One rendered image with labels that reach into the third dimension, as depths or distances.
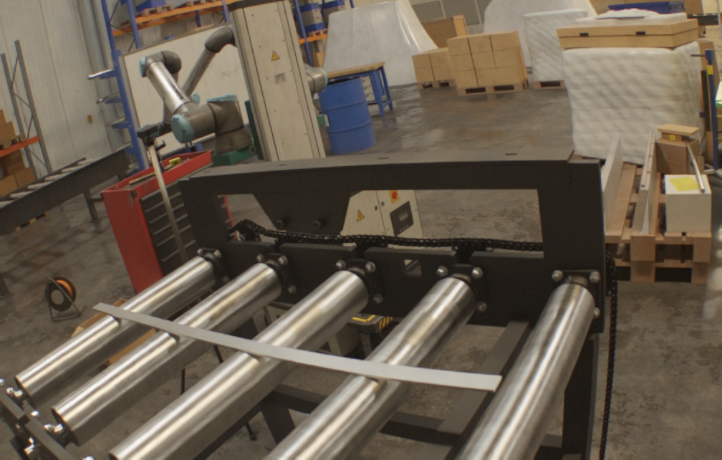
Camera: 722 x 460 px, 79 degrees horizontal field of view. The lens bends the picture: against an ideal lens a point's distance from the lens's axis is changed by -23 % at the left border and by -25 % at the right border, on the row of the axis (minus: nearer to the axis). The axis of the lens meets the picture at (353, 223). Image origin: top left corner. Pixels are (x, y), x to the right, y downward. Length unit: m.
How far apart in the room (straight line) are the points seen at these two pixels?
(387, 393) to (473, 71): 8.82
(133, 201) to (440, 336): 2.54
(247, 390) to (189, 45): 5.12
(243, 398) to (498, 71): 8.72
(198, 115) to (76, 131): 9.58
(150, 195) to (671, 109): 3.73
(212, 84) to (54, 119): 6.37
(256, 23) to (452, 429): 2.08
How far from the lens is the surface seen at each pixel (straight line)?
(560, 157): 1.16
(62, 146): 11.87
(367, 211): 2.45
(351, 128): 6.84
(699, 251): 2.91
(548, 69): 9.43
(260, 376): 1.16
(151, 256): 3.48
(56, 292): 4.51
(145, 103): 5.85
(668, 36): 4.24
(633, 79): 4.35
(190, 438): 1.07
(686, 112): 4.46
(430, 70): 11.32
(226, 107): 2.61
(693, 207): 2.87
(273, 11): 2.73
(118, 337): 1.62
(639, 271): 2.99
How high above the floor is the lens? 1.49
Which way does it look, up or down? 19 degrees down
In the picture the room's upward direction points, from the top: 13 degrees counter-clockwise
